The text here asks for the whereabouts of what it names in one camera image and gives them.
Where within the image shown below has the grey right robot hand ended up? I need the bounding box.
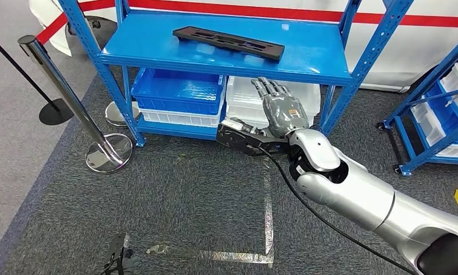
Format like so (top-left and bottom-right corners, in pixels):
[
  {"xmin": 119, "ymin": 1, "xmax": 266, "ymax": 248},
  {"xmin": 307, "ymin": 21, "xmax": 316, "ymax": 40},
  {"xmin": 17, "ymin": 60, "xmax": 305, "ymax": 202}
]
[{"xmin": 250, "ymin": 77, "xmax": 314, "ymax": 139}]

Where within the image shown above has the black slotted plastic panel part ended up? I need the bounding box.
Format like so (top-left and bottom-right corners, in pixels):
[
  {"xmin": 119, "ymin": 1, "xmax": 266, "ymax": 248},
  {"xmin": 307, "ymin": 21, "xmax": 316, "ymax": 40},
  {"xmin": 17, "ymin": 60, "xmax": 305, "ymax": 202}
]
[{"xmin": 172, "ymin": 25, "xmax": 286, "ymax": 61}]

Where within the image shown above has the blue metal shelf rack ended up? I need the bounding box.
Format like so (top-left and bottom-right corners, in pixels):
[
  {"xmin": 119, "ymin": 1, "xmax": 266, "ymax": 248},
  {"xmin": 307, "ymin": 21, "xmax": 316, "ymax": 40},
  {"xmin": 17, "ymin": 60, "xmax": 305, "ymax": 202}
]
[
  {"xmin": 57, "ymin": 0, "xmax": 416, "ymax": 148},
  {"xmin": 377, "ymin": 30, "xmax": 458, "ymax": 176}
]

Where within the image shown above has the translucent white plastic bin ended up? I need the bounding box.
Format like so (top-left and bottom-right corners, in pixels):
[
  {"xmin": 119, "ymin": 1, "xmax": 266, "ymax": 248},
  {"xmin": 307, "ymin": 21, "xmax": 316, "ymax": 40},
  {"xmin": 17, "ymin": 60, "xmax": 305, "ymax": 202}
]
[{"xmin": 226, "ymin": 76, "xmax": 322, "ymax": 126}]

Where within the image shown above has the red barrier belt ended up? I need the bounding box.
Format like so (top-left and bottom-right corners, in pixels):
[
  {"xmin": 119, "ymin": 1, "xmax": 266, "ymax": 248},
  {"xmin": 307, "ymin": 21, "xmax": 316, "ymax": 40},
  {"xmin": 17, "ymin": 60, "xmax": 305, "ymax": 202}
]
[{"xmin": 35, "ymin": 0, "xmax": 458, "ymax": 45}]

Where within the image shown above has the blue plastic bin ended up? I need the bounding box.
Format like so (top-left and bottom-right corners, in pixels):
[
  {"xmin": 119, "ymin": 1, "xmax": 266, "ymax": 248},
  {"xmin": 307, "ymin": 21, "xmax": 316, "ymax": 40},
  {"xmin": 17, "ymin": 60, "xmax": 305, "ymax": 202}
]
[
  {"xmin": 426, "ymin": 81, "xmax": 458, "ymax": 145},
  {"xmin": 131, "ymin": 68, "xmax": 226, "ymax": 116}
]

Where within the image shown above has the white car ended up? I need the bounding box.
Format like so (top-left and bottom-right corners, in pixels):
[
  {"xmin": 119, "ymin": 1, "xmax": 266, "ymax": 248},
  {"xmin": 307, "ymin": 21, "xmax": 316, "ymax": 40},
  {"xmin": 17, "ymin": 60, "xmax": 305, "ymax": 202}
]
[{"xmin": 27, "ymin": 0, "xmax": 458, "ymax": 94}]

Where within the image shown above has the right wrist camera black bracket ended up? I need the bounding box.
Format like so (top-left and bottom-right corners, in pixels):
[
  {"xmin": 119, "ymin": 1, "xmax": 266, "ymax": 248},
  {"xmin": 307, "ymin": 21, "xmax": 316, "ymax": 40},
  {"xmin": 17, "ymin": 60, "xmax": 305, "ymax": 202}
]
[{"xmin": 215, "ymin": 117, "xmax": 290, "ymax": 157}]

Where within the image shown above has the wrist camera black bracket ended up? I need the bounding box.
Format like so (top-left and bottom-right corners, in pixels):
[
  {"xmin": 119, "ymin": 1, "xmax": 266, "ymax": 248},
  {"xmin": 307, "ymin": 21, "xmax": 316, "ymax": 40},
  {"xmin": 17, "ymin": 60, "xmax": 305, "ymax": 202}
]
[
  {"xmin": 100, "ymin": 232, "xmax": 133, "ymax": 275},
  {"xmin": 215, "ymin": 117, "xmax": 290, "ymax": 157}
]

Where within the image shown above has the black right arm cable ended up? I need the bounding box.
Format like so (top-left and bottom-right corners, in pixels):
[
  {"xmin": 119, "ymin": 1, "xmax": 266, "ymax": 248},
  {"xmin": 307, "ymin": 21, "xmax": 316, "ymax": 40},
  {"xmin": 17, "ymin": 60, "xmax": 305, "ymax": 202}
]
[{"xmin": 257, "ymin": 146, "xmax": 420, "ymax": 275}]

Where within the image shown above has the chrome stanchion post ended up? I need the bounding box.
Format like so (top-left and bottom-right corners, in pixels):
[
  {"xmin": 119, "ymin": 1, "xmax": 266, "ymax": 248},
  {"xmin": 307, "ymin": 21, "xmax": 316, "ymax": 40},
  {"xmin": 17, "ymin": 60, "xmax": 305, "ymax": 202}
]
[
  {"xmin": 17, "ymin": 34, "xmax": 134, "ymax": 174},
  {"xmin": 105, "ymin": 101, "xmax": 142, "ymax": 128}
]

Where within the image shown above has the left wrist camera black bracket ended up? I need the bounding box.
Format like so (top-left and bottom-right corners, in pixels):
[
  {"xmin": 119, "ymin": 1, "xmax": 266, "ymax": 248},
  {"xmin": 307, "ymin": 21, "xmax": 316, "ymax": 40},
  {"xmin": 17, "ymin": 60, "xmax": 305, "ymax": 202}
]
[{"xmin": 100, "ymin": 232, "xmax": 133, "ymax": 275}]

